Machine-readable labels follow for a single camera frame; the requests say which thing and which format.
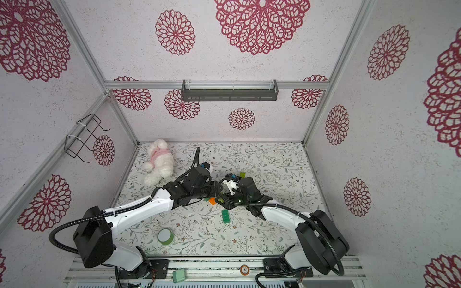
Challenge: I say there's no white plush bunny pink shirt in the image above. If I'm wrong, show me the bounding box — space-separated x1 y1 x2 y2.
142 139 175 186

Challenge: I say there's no dark green lego brick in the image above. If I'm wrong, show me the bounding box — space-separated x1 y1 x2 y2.
222 210 231 224

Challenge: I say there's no green connector block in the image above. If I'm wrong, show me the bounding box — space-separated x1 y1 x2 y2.
172 269 186 283

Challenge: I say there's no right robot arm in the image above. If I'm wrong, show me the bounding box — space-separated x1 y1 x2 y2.
212 174 349 288

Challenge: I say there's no round orange sticker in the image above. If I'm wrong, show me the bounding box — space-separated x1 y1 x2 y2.
240 265 250 276

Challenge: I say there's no black wire basket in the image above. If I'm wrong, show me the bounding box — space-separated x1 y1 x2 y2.
64 113 110 163

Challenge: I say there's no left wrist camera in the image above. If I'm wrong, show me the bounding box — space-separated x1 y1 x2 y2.
200 162 212 173

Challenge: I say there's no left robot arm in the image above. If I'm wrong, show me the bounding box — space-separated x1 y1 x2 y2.
49 150 213 285

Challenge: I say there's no green tape roll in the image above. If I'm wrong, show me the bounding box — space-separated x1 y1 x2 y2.
157 228 174 246

